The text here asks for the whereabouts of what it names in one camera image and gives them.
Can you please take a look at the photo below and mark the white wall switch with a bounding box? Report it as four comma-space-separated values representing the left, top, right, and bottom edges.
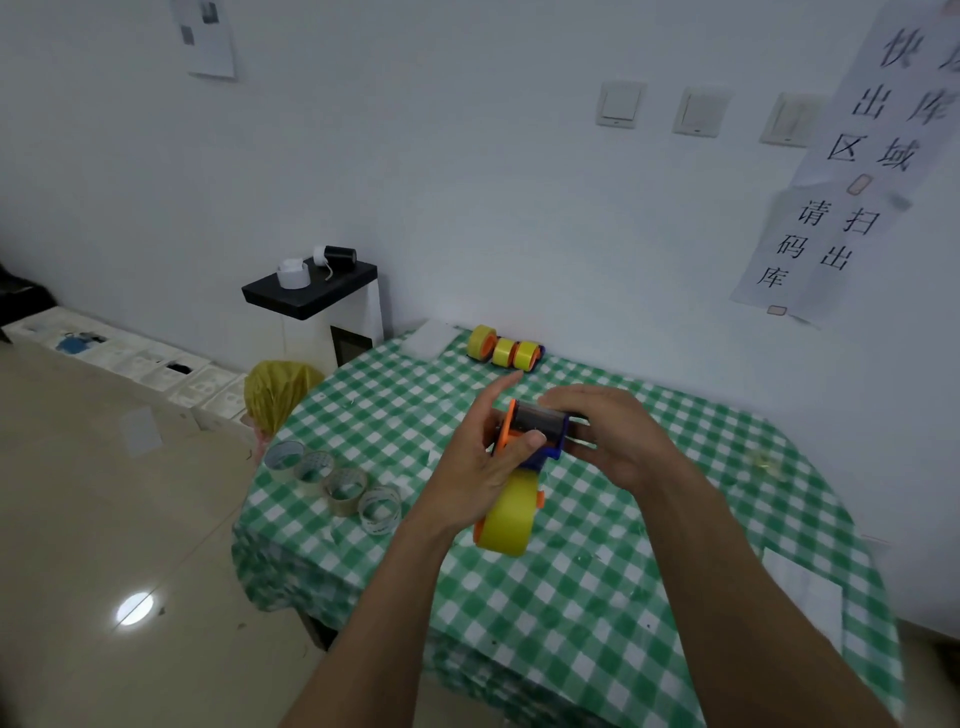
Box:
671, 86, 733, 139
595, 80, 648, 130
759, 92, 830, 149

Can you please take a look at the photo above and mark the white foam pad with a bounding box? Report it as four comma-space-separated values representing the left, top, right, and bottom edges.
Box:
404, 320, 466, 361

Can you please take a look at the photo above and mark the person's left hand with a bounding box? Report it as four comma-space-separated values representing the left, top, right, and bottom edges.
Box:
408, 369, 549, 545

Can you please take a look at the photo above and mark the yellow plastic bag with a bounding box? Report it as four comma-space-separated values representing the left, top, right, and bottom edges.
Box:
243, 361, 326, 438

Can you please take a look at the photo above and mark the person's right hand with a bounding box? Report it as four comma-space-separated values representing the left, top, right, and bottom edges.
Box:
536, 384, 684, 500

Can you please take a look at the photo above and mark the person's left forearm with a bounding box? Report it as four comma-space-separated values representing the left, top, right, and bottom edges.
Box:
281, 521, 466, 728

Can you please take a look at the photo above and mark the green checkered tablecloth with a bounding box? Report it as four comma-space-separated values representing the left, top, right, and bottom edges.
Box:
230, 329, 907, 728

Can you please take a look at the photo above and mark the white printed wall paper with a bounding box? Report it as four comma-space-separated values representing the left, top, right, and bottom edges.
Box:
170, 0, 238, 80

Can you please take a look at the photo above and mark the brown tape roll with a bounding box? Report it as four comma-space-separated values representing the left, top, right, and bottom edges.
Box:
322, 467, 370, 519

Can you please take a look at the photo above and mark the white printed tape roll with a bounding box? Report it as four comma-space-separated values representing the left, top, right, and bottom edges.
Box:
357, 485, 404, 538

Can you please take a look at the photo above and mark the black chair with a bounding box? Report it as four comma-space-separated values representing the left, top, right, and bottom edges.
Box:
0, 262, 58, 339

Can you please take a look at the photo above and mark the beige tape roll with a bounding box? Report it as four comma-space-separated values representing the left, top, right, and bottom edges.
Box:
296, 451, 337, 498

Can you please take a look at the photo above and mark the white paper sheet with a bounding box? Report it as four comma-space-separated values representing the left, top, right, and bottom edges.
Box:
761, 547, 845, 654

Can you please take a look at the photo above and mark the white cabinet with black top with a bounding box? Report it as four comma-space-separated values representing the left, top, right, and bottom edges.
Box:
241, 258, 385, 373

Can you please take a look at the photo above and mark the row of white boxes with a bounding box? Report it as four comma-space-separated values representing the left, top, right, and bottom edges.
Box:
2, 305, 256, 444

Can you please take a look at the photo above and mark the dark table leg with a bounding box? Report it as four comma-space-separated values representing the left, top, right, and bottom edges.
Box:
297, 608, 339, 652

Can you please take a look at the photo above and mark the person's right forearm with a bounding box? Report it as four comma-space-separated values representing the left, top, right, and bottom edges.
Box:
637, 464, 901, 728

